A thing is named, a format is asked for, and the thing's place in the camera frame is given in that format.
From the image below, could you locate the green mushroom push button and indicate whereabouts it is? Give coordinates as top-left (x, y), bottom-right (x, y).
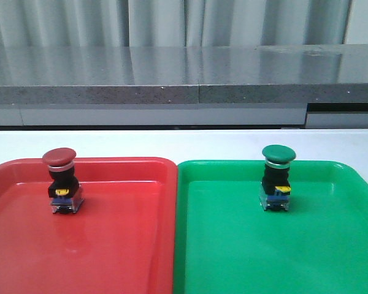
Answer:
top-left (259, 145), bottom-right (296, 211)

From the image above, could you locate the red mushroom push button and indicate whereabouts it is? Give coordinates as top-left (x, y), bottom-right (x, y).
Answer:
top-left (42, 148), bottom-right (84, 214)

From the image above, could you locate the red plastic tray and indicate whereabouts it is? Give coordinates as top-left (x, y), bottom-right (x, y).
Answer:
top-left (0, 157), bottom-right (177, 293)

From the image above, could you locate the grey stone counter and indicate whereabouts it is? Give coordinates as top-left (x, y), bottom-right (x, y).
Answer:
top-left (0, 45), bottom-right (368, 129)

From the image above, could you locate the green plastic tray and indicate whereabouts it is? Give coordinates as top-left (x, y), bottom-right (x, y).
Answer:
top-left (174, 160), bottom-right (368, 293)

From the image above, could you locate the grey pleated curtain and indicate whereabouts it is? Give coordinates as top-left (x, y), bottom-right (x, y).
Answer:
top-left (0, 1), bottom-right (351, 47)

